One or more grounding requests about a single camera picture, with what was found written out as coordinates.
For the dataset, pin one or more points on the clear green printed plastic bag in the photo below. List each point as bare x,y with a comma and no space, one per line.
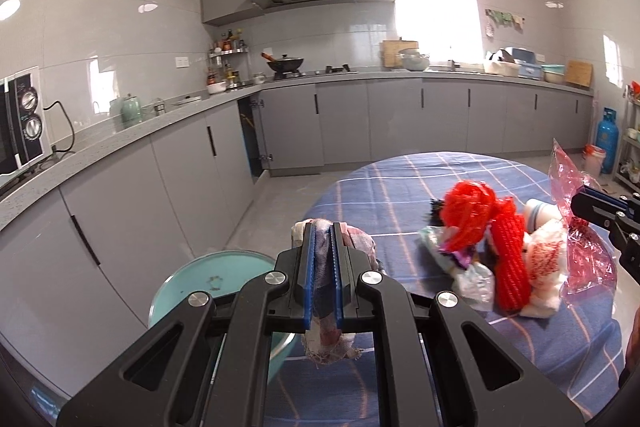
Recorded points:
471,280

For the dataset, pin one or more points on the metal storage shelf rack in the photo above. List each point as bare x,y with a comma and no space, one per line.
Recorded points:
626,170

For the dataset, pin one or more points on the spice rack with bottles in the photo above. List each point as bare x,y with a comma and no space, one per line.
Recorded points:
226,62

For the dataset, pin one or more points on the teal metal trash bin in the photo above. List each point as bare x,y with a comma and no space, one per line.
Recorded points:
218,274

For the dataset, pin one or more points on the black wok on stove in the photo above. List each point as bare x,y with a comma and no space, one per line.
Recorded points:
283,67

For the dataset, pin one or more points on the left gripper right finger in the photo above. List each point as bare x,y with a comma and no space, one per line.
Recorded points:
438,362

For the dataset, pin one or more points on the white red printed plastic bag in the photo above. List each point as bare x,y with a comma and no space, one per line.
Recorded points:
544,256

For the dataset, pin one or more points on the blue gas cylinder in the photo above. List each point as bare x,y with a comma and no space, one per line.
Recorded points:
607,138

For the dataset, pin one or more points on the grey lower kitchen cabinets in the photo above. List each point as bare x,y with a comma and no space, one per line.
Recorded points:
86,244

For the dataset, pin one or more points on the microwave oven with dials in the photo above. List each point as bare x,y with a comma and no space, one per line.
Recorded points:
24,137

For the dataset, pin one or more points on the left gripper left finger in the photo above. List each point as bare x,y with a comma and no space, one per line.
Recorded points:
206,362

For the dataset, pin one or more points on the white red plastic bucket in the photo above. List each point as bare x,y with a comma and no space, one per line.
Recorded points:
594,158

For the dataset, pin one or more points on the metal pot on counter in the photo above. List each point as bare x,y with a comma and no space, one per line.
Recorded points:
413,60

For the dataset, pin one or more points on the black scouring pad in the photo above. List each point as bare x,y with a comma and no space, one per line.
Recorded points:
435,215

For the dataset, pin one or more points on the red mesh net bag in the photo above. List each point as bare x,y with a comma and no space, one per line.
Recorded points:
471,209

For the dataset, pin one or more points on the wooden cutting board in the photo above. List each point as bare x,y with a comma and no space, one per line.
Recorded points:
391,50

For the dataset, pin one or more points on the green ceramic kettle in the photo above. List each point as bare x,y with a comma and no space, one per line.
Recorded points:
130,111

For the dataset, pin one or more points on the white paper cup blue band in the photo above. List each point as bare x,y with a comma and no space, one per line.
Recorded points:
537,213

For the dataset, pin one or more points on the pink transparent plastic bag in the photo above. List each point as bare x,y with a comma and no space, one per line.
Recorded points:
590,263

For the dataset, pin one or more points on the grey plastic wrapper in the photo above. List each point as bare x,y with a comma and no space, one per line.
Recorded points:
324,342

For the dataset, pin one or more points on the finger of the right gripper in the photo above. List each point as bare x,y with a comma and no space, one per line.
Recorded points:
597,207

